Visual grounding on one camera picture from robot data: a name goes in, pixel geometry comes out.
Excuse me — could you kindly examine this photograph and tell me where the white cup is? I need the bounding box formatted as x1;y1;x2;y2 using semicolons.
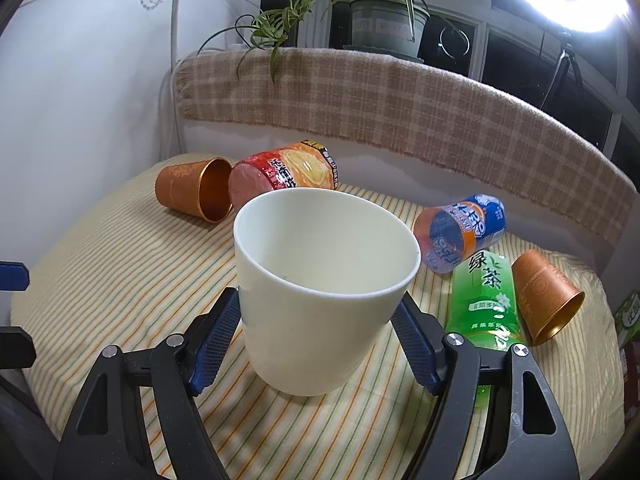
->
233;187;421;397

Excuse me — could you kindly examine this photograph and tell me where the blue orange label bottle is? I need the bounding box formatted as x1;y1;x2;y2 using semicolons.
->
413;193;507;275

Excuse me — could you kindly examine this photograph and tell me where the green white box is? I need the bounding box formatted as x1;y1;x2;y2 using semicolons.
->
612;292;640;376

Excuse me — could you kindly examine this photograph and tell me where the green tea bottle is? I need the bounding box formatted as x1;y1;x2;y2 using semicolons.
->
445;251;528;411

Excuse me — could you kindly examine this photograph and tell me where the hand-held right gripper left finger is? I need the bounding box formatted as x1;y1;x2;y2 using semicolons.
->
52;287;246;480

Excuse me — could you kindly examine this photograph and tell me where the red orange label bottle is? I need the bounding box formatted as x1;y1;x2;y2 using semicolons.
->
228;141;343;213

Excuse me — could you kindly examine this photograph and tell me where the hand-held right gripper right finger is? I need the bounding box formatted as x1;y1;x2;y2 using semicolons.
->
390;292;581;480

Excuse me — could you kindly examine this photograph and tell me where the copper paper cup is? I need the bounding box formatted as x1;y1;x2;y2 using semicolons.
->
155;154;235;223
511;250;586;347

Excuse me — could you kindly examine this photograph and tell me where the black light tripod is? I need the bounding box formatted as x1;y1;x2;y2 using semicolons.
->
540;30;586;116

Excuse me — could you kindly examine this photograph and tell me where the potted spider plant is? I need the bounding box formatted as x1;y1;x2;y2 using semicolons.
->
197;0;468;83

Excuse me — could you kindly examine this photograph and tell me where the plaid beige blanket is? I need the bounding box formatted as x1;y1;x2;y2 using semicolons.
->
172;46;632;261

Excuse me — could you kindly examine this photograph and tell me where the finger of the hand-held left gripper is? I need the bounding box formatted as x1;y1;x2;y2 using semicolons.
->
0;326;37;368
0;261;29;292

